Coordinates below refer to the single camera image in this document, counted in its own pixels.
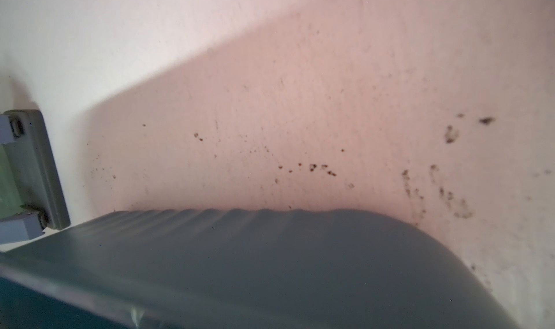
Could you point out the dark teal storage box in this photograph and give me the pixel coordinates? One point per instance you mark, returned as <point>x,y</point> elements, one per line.
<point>242,269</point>

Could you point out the grey blue hole punch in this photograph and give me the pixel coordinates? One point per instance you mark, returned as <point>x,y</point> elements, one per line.
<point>32,199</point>

